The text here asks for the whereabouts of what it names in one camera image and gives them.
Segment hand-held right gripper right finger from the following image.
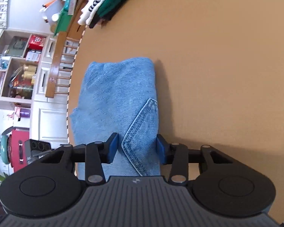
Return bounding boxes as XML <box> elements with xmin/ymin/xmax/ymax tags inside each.
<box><xmin>156</xmin><ymin>134</ymin><xmax>239</xmax><ymax>186</ymax></box>

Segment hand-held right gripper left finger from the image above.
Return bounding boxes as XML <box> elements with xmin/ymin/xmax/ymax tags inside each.
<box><xmin>34</xmin><ymin>132</ymin><xmax>119</xmax><ymax>186</ymax></box>

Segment blue jeans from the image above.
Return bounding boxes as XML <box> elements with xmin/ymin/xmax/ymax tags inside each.
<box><xmin>70</xmin><ymin>57</ymin><xmax>161</xmax><ymax>178</ymax></box>

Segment white cabinet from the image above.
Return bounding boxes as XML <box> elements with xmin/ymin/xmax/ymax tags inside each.
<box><xmin>13</xmin><ymin>32</ymin><xmax>82</xmax><ymax>173</ymax></box>

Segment teal ceramic pot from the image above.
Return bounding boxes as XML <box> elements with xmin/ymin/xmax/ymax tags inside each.
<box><xmin>0</xmin><ymin>126</ymin><xmax>13</xmax><ymax>165</ymax></box>

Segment purple bottle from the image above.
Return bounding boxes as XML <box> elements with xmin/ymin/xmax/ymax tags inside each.
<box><xmin>14</xmin><ymin>107</ymin><xmax>30</xmax><ymax>118</ymax></box>

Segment dark glass jar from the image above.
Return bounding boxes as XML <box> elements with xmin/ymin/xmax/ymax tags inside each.
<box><xmin>9</xmin><ymin>85</ymin><xmax>34</xmax><ymax>98</ymax></box>

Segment wooden chair with sticker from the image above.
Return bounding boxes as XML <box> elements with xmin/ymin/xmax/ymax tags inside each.
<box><xmin>45</xmin><ymin>32</ymin><xmax>82</xmax><ymax>98</ymax></box>

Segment beige open shelf unit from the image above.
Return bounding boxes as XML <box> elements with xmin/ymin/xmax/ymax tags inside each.
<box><xmin>0</xmin><ymin>30</ymin><xmax>50</xmax><ymax>104</ymax></box>

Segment white blue box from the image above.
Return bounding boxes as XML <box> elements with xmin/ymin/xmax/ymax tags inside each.
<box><xmin>26</xmin><ymin>50</ymin><xmax>42</xmax><ymax>62</ymax></box>

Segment green tin box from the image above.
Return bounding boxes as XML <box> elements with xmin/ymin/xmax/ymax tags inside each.
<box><xmin>8</xmin><ymin>37</ymin><xmax>29</xmax><ymax>57</ymax></box>

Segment red snack box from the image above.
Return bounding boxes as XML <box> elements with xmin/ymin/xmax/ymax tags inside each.
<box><xmin>28</xmin><ymin>35</ymin><xmax>46</xmax><ymax>51</ymax></box>

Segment green plastic bin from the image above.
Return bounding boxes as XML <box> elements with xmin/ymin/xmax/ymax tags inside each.
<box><xmin>53</xmin><ymin>5</ymin><xmax>73</xmax><ymax>35</ymax></box>

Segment white folded cloth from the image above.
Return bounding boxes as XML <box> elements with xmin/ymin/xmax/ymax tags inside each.
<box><xmin>78</xmin><ymin>0</ymin><xmax>95</xmax><ymax>25</ymax></box>

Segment orange white bag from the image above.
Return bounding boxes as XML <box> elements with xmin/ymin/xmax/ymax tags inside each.
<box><xmin>40</xmin><ymin>0</ymin><xmax>64</xmax><ymax>23</ymax></box>

